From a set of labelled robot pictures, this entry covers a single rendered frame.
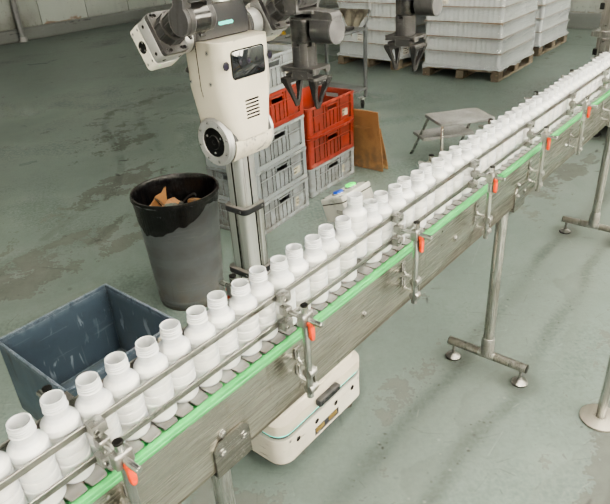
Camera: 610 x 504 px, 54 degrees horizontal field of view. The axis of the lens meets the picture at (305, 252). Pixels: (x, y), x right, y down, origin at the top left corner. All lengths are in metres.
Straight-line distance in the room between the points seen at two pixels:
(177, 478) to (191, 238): 1.95
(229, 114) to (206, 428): 1.03
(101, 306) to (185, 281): 1.45
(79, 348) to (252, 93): 0.91
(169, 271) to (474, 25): 5.52
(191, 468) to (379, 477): 1.21
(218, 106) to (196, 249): 1.30
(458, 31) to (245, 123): 6.09
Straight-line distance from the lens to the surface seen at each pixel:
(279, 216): 4.03
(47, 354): 1.71
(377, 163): 4.87
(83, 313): 1.72
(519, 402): 2.69
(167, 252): 3.08
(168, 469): 1.19
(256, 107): 1.97
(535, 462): 2.48
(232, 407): 1.24
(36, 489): 1.06
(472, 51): 7.80
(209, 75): 1.88
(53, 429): 1.03
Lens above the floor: 1.78
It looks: 29 degrees down
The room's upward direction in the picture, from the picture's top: 4 degrees counter-clockwise
